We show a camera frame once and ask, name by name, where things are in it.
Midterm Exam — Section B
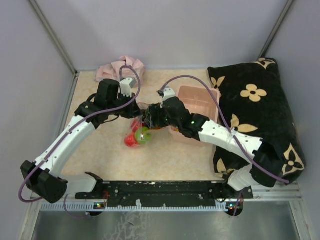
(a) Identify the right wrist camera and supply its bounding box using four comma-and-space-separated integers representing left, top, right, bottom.
157, 86, 176, 108

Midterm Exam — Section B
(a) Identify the pink plastic bin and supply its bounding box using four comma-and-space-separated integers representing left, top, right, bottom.
168, 85, 219, 147

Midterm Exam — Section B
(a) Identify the black floral cushion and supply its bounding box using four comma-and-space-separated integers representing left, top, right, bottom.
207, 57, 307, 183

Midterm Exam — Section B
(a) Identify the green apple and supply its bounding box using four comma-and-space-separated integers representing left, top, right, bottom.
134, 126, 152, 145

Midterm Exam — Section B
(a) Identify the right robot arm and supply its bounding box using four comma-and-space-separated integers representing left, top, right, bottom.
144, 97, 290, 198

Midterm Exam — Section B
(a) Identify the large red apple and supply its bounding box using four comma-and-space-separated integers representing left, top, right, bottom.
130, 117, 144, 133

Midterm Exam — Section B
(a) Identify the left metal frame post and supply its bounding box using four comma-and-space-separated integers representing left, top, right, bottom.
27, 0, 78, 75

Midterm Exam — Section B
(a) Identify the clear zip top bag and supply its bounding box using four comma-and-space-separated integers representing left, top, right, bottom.
123, 115, 165, 148

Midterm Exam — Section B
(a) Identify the pink crumpled cloth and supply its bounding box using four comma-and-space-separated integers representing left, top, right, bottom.
95, 55, 146, 84

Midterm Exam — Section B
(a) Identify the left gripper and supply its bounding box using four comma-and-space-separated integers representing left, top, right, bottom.
107, 91, 143, 119

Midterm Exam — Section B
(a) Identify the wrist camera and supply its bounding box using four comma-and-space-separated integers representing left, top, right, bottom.
157, 86, 176, 108
119, 77, 138, 98

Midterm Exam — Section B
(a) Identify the right metal frame post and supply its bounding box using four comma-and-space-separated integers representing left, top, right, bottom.
258, 0, 296, 59

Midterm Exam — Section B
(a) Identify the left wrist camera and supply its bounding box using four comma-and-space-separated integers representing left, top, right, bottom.
119, 77, 138, 98

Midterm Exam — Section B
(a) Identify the metal frame post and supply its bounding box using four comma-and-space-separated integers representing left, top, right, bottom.
27, 0, 78, 75
258, 0, 296, 59

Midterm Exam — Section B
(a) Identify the small red apple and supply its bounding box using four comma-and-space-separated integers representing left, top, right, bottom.
124, 132, 138, 148

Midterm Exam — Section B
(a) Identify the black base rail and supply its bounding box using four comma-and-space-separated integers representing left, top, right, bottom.
75, 181, 239, 207

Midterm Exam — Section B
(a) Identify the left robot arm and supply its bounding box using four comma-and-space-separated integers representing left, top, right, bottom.
18, 77, 141, 204

